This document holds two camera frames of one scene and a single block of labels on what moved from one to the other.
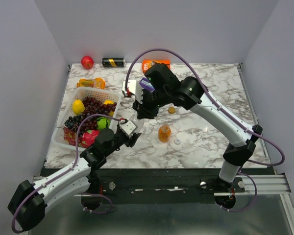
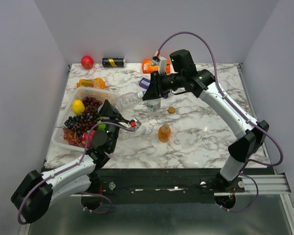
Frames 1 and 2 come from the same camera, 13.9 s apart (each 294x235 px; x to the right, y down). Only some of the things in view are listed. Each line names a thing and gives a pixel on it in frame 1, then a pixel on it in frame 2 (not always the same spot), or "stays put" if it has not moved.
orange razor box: [146, 63] stays put
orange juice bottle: [164, 132] stays put
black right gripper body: [149, 107] to [167, 82]
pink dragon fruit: [88, 138] stays put
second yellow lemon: [78, 106] stays put
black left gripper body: [119, 139] to [112, 130]
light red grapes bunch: [69, 136] stays put
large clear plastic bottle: [138, 123] to [127, 100]
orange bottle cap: [171, 109] stays put
